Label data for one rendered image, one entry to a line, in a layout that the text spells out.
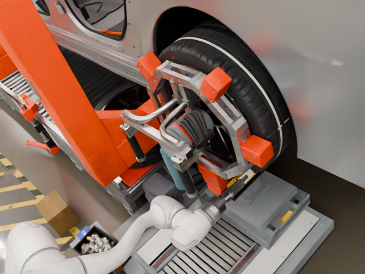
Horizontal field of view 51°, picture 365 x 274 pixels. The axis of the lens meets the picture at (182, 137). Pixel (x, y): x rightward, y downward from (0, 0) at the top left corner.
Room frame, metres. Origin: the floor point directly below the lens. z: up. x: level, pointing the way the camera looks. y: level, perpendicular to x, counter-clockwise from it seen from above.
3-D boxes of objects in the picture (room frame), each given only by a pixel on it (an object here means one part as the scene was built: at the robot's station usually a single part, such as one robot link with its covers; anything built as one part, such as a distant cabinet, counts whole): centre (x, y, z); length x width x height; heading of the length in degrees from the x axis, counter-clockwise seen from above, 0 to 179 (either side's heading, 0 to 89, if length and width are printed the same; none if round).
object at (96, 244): (1.07, 0.52, 0.51); 0.20 x 0.14 x 0.13; 37
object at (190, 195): (0.99, 0.05, 0.83); 0.04 x 0.04 x 0.16
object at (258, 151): (0.97, -0.23, 0.85); 0.09 x 0.08 x 0.07; 28
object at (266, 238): (1.33, -0.23, 0.13); 0.50 x 0.36 x 0.10; 28
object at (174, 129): (1.21, -0.02, 0.85); 0.21 x 0.14 x 0.14; 118
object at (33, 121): (2.57, 1.01, 0.30); 0.09 x 0.05 x 0.50; 28
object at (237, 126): (1.25, -0.08, 0.85); 0.54 x 0.07 x 0.54; 28
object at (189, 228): (0.92, 0.12, 0.64); 0.16 x 0.13 x 0.11; 118
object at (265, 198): (1.33, -0.23, 0.32); 0.40 x 0.30 x 0.28; 28
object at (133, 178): (2.86, 0.65, 0.14); 2.47 x 0.85 x 0.27; 28
